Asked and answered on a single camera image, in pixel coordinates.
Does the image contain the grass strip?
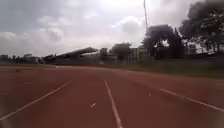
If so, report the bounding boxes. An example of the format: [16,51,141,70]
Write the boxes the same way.
[99,61,224,80]

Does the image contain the red running track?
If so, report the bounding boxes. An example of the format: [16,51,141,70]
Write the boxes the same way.
[0,64,224,128]

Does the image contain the tall thin pole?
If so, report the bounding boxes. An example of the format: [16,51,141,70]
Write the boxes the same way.
[143,0,149,34]

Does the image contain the low distant buildings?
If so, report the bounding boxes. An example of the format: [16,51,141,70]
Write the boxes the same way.
[0,53,44,65]

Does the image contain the group of tall trees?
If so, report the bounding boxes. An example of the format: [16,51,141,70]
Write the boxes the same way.
[179,0,224,55]

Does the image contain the grandstand with slanted roof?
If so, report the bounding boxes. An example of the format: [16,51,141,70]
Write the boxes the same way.
[43,46,100,65]

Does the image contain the small dark tree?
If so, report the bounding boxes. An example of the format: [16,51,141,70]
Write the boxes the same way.
[109,42,132,63]

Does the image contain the round dark tree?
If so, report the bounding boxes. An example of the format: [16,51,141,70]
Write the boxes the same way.
[143,24,186,61]

